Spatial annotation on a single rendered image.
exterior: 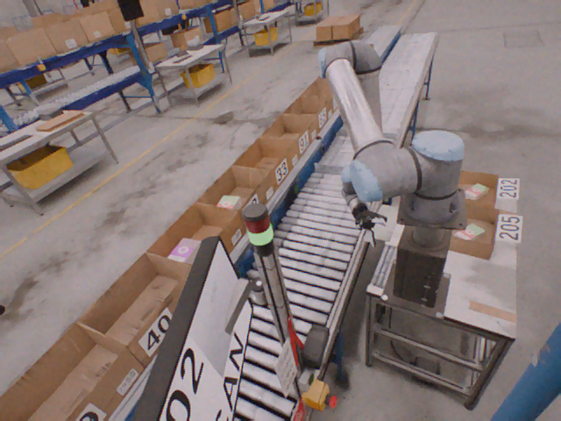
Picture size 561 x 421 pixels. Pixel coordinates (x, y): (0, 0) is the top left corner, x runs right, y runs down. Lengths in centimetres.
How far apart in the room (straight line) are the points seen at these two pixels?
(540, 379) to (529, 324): 226
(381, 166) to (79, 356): 138
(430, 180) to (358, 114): 34
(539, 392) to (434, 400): 184
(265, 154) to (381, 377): 165
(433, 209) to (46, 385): 154
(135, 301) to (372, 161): 124
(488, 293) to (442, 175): 74
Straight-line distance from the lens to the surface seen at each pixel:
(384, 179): 105
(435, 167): 110
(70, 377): 163
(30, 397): 160
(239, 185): 213
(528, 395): 41
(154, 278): 174
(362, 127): 118
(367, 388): 220
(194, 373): 66
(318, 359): 107
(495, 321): 163
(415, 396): 222
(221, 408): 79
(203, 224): 191
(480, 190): 220
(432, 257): 135
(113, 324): 167
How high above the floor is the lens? 204
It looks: 39 degrees down
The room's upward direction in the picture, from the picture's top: 12 degrees counter-clockwise
